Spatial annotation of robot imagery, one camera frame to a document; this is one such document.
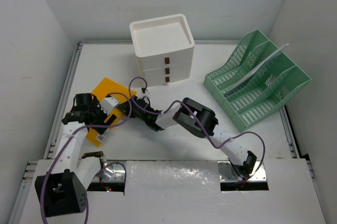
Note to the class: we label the yellow folder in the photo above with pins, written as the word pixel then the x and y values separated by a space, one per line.
pixel 105 87

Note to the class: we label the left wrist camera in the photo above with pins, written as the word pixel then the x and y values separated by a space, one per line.
pixel 108 104

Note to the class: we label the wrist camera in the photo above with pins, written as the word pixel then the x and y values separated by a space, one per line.
pixel 108 104
pixel 145 93

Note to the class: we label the white three-drawer organizer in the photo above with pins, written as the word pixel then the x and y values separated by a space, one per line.
pixel 161 35

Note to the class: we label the green file rack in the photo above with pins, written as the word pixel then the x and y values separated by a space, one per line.
pixel 268 91

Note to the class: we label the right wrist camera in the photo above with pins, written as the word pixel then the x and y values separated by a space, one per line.
pixel 145 93

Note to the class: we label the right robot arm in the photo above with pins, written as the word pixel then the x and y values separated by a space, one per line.
pixel 198 120

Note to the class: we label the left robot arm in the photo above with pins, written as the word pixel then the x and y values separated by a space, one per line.
pixel 63 190

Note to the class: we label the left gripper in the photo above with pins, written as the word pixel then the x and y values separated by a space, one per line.
pixel 96 106

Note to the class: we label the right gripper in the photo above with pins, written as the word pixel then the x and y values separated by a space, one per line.
pixel 124 107

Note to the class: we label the white printed booklet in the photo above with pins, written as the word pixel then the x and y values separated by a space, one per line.
pixel 253 71

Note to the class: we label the white drawer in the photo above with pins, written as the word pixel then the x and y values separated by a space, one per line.
pixel 156 78
pixel 165 59
pixel 174 72

